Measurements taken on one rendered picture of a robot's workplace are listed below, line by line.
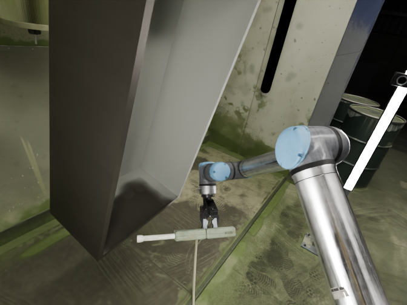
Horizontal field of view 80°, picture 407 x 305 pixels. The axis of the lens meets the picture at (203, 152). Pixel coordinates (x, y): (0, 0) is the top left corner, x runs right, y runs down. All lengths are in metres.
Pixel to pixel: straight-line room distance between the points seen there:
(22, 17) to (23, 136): 0.72
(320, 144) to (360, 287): 0.33
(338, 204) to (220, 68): 0.78
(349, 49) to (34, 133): 2.58
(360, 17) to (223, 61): 1.67
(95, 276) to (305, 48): 2.50
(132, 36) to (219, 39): 0.61
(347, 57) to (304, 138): 2.00
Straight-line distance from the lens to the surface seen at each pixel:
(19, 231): 2.00
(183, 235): 1.24
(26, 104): 2.07
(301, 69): 2.69
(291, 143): 0.68
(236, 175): 1.22
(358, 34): 2.63
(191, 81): 1.27
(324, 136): 0.72
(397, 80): 1.76
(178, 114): 1.35
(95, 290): 1.69
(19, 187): 1.96
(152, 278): 1.70
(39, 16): 1.83
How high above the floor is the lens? 1.45
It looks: 28 degrees down
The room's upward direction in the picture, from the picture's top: 11 degrees clockwise
